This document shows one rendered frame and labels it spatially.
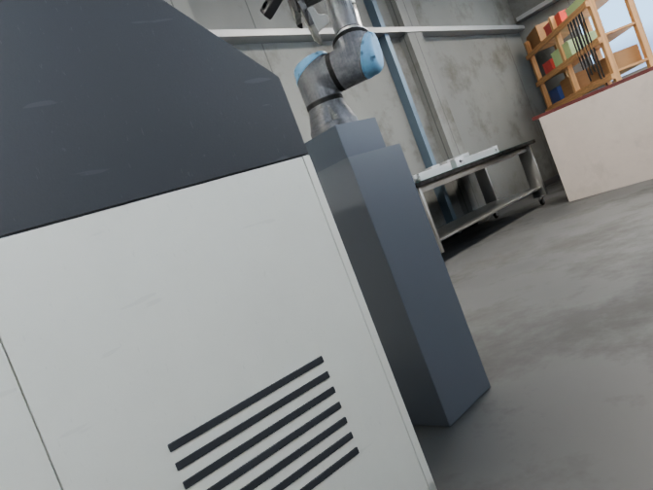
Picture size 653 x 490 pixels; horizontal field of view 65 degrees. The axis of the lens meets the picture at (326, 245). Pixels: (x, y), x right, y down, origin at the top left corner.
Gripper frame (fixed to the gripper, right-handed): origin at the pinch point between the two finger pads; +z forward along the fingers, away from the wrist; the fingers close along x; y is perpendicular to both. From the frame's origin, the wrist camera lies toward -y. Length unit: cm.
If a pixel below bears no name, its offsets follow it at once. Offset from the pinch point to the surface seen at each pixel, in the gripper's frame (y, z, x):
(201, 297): -49, -4, -73
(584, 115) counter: 256, 271, 179
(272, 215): -32, -2, -61
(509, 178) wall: 265, 454, 320
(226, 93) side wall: -28, -19, -46
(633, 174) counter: 258, 309, 122
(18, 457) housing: -75, -11, -89
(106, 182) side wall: -51, -23, -61
